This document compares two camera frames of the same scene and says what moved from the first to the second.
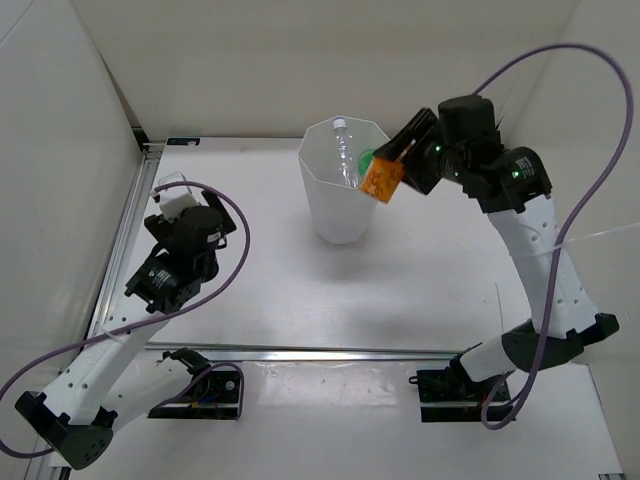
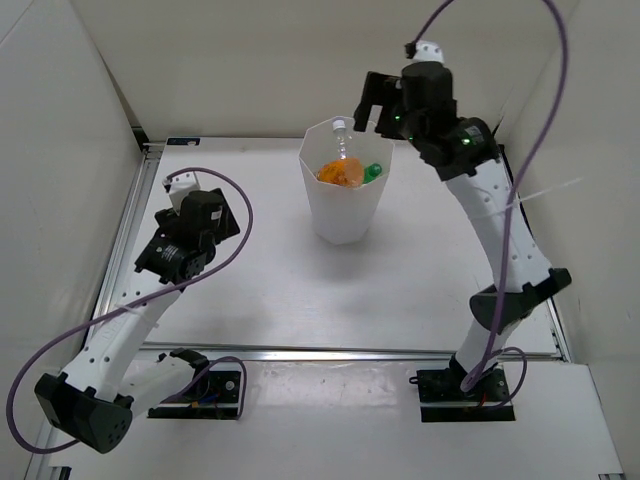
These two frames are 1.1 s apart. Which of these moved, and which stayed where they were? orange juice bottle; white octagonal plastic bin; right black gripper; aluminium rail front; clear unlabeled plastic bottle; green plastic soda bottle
Moved: green plastic soda bottle; right black gripper; orange juice bottle
Stayed: clear unlabeled plastic bottle; aluminium rail front; white octagonal plastic bin
